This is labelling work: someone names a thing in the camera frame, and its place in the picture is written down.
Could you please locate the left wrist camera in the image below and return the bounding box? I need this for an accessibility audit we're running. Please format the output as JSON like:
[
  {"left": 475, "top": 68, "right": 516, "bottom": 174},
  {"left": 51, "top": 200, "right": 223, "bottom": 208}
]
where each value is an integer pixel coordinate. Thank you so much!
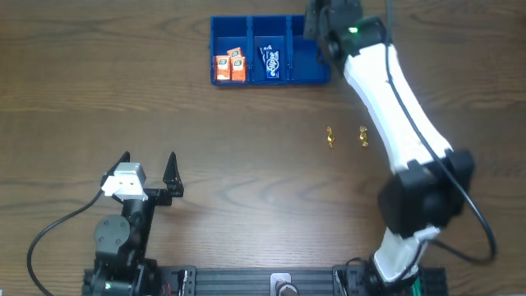
[{"left": 101, "top": 161, "right": 150, "bottom": 203}]

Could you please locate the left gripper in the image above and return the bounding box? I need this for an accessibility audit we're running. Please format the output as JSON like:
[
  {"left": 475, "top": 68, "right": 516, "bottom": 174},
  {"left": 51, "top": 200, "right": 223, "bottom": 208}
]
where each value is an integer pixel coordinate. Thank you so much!
[{"left": 100, "top": 150, "right": 185, "bottom": 208}]

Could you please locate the black cable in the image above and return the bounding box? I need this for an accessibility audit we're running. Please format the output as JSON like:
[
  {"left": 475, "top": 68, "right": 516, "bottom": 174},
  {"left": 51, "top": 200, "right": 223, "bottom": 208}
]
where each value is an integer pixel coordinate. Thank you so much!
[
  {"left": 25, "top": 188, "right": 104, "bottom": 296},
  {"left": 384, "top": 0, "right": 498, "bottom": 266}
]

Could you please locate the blue tray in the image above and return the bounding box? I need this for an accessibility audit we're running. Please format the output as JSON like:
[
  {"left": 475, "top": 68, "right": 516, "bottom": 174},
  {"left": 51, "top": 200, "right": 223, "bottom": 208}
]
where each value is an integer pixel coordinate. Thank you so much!
[{"left": 210, "top": 14, "right": 332, "bottom": 87}]

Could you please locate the mounting rail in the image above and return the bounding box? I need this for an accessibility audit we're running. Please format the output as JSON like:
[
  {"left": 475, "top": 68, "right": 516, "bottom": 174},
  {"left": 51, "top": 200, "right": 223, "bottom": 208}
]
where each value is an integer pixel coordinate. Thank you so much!
[{"left": 81, "top": 265, "right": 448, "bottom": 296}]

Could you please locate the blue candy pack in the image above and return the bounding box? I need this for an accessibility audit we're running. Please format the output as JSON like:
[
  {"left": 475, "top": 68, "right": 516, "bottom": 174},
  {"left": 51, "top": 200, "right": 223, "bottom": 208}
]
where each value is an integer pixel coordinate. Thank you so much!
[{"left": 257, "top": 44, "right": 282, "bottom": 81}]

